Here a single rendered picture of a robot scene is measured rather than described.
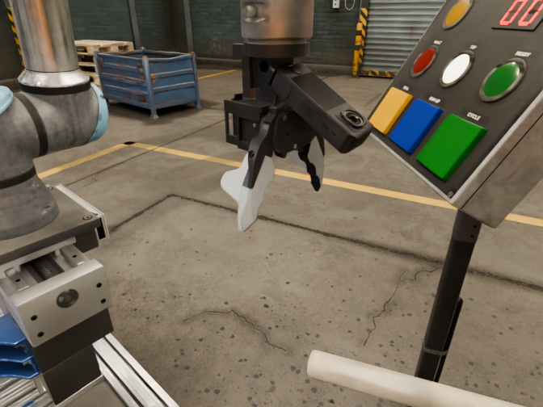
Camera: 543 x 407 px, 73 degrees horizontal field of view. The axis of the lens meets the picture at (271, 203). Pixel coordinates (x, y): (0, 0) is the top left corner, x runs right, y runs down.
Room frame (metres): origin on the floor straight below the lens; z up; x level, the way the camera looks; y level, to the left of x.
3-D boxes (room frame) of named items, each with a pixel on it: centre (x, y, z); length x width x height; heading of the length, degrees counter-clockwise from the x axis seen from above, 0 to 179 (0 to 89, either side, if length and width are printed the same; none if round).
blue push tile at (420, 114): (0.56, -0.22, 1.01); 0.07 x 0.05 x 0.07; 6
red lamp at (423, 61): (0.66, -0.26, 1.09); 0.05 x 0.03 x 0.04; 161
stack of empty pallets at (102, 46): (6.67, 3.04, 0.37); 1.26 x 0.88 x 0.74; 63
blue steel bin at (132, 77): (5.19, 1.68, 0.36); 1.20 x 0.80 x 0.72; 51
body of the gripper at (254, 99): (0.43, 0.00, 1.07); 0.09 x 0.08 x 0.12; 48
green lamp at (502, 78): (0.46, -0.28, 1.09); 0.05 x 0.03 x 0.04; 161
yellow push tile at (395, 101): (0.66, -0.21, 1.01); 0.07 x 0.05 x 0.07; 6
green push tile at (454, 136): (0.46, -0.23, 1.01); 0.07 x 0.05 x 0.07; 6
